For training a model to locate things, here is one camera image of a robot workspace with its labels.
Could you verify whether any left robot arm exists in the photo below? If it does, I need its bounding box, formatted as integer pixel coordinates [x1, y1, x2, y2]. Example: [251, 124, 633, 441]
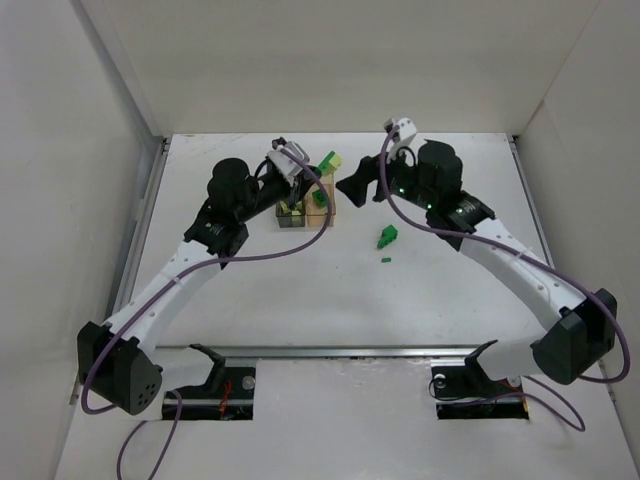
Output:
[77, 146, 320, 416]

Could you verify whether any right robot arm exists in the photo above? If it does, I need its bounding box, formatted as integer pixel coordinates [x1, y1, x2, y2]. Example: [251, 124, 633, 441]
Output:
[336, 140, 617, 385]

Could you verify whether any green 2x4 lego brick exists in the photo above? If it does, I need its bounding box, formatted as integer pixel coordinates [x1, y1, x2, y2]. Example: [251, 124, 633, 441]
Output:
[311, 190, 329, 208]

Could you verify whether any amber transparent container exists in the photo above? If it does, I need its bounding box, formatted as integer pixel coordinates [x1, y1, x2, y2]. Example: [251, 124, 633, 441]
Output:
[304, 174, 336, 228]

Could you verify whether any green and lime lego cluster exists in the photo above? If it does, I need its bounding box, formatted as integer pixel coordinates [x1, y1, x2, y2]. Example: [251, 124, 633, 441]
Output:
[317, 151, 343, 177]

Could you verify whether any smoky grey transparent container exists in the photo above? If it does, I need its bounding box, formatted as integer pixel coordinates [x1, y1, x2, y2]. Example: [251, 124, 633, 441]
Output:
[275, 199, 307, 231]

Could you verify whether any green lego brick stack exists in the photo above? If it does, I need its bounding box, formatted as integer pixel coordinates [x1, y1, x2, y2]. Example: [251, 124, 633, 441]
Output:
[376, 225, 398, 249]

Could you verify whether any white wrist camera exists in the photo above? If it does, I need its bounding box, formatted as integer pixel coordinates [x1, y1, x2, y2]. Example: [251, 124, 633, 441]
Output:
[383, 117, 418, 158]
[267, 137, 309, 186]

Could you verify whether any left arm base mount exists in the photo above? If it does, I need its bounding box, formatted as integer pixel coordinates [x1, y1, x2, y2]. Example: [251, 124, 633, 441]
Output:
[160, 344, 257, 421]

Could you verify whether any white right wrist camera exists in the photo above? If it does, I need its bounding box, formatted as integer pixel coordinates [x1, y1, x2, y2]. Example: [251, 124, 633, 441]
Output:
[383, 117, 418, 158]

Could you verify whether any lime lego in grey container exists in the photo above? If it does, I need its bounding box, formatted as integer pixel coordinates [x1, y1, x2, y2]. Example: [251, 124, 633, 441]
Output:
[279, 200, 304, 225]

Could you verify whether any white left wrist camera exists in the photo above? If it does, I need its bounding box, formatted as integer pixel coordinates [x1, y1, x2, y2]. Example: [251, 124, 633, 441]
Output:
[267, 137, 309, 186]

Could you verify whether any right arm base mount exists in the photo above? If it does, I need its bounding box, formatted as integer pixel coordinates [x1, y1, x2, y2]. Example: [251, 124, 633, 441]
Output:
[428, 340, 529, 420]

